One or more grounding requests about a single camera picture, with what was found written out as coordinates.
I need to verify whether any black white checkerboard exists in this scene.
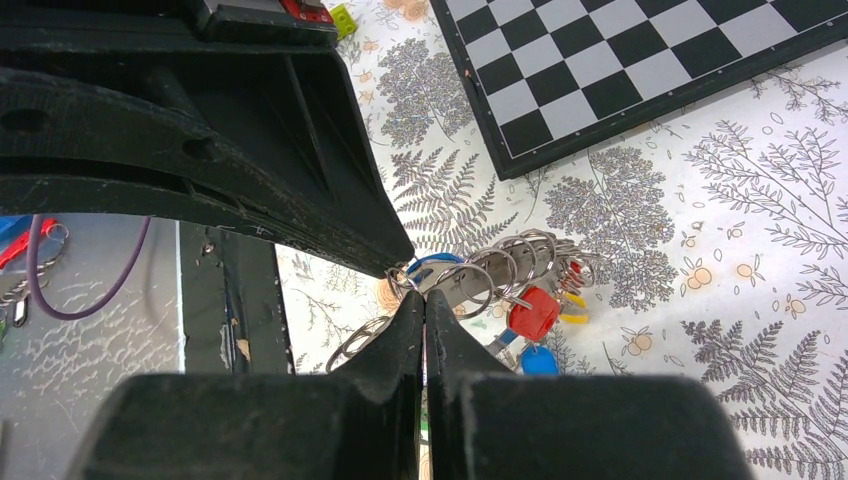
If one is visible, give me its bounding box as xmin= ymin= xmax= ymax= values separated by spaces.
xmin=432 ymin=0 xmax=847 ymax=180

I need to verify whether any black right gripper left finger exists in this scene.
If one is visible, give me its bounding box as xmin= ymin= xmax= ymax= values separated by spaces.
xmin=67 ymin=292 xmax=424 ymax=479

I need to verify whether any floral patterned table mat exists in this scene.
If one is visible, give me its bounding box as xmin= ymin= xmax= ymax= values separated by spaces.
xmin=274 ymin=0 xmax=848 ymax=480

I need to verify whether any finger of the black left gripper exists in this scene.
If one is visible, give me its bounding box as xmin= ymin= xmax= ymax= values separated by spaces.
xmin=1 ymin=68 xmax=405 ymax=276
xmin=1 ymin=13 xmax=414 ymax=264

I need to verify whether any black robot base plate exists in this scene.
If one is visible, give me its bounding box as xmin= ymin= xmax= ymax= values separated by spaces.
xmin=177 ymin=222 xmax=294 ymax=375

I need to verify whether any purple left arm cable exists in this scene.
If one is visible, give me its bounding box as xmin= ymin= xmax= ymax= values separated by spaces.
xmin=26 ymin=213 xmax=154 ymax=323

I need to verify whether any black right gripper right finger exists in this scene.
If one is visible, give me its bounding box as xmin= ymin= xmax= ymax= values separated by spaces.
xmin=424 ymin=290 xmax=752 ymax=479

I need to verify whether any metal keyring chain with keys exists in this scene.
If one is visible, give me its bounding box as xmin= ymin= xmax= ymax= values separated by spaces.
xmin=324 ymin=228 xmax=604 ymax=379

